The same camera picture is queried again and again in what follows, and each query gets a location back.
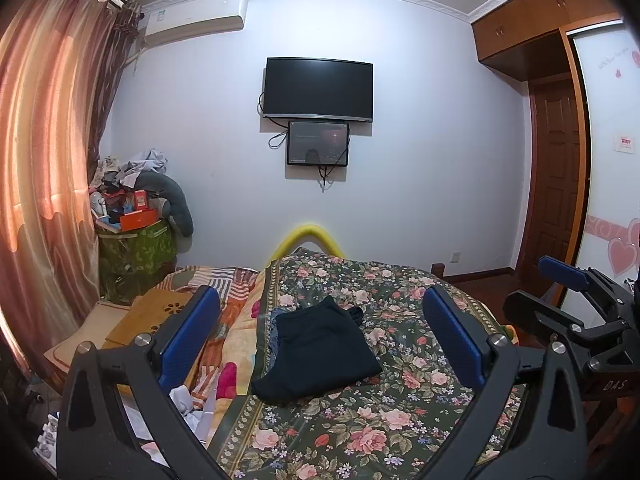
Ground dark navy pants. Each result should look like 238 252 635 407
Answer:
250 296 382 405

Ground wooden door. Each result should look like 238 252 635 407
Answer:
516 75 579 297

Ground brown cardboard sheet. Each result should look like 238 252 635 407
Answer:
44 288 193 374

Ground white sliding wardrobe door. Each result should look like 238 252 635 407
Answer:
560 22 640 321

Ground white crumpled clothes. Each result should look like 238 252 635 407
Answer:
118 385 215 466

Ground colourful striped quilt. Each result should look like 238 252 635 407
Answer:
156 266 266 443

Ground green fabric storage bin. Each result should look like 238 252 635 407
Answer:
96 220 177 304

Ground blue jeans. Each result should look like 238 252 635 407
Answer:
268 308 283 366

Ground orange box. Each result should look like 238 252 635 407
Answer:
119 208 158 232

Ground floral dark green bedspread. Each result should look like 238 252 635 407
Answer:
205 248 524 480

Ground grey neck pillow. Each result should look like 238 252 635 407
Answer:
134 171 194 237

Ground yellow curved tube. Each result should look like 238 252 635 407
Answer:
269 223 346 262

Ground wooden upper cabinet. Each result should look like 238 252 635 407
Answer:
472 0 622 81

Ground pink orange curtain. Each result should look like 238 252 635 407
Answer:
1 0 140 377

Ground white air conditioner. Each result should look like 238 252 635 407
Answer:
143 0 248 48

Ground wooden bed frame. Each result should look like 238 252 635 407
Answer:
431 262 446 278

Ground small black wall monitor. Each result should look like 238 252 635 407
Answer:
286 120 350 167

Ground black wall television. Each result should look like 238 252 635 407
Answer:
262 58 374 122

